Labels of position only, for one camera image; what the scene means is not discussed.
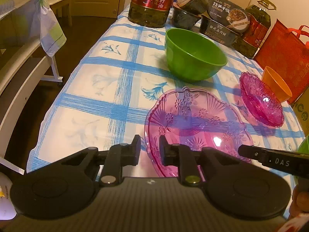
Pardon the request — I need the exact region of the large pink glass dish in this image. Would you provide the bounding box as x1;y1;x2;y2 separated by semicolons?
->
144;86;254;178

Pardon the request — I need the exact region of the white plastic object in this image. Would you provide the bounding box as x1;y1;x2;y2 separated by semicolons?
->
0;171;17;221

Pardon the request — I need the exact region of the orange plastic bowl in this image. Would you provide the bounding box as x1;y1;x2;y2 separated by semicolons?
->
261;66;293;103

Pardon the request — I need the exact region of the green plastic bowl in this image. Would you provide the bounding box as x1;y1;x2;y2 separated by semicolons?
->
296;140;309;155
165;28;228;81

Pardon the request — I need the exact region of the light wooden chair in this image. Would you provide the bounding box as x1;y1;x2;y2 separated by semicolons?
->
48;0;73;27

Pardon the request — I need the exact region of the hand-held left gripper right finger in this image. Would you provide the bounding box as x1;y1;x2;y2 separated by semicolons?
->
159;135;243;187

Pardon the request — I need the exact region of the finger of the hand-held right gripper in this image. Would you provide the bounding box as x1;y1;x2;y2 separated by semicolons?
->
238;144;266;166

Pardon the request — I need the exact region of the red fabric bag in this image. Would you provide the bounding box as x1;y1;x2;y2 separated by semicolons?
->
253;19;309;104

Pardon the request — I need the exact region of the small pink glass dish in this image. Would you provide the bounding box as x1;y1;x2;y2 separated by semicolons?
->
239;71;284;128

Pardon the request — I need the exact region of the plaid hanging cloth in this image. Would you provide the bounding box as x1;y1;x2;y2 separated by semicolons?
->
0;0;67;58

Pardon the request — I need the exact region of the green print cardboard box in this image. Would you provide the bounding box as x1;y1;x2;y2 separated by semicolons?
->
290;99;309;136

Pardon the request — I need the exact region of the blue checked floral tablecloth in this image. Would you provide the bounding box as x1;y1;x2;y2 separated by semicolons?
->
26;7;307;182

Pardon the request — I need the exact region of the yellow handle cooking oil bottle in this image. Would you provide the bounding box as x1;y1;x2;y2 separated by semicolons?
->
232;0;272;60

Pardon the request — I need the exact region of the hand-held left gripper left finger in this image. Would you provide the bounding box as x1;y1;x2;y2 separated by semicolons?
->
57;135;142;187

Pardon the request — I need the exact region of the white shelf rack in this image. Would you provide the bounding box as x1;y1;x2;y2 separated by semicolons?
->
0;0;70;160

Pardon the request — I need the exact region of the red label cooking oil bottle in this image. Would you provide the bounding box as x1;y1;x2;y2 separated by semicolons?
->
128;0;180;28

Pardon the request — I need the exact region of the person's right hand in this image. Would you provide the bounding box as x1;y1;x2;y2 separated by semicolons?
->
289;185;309;223

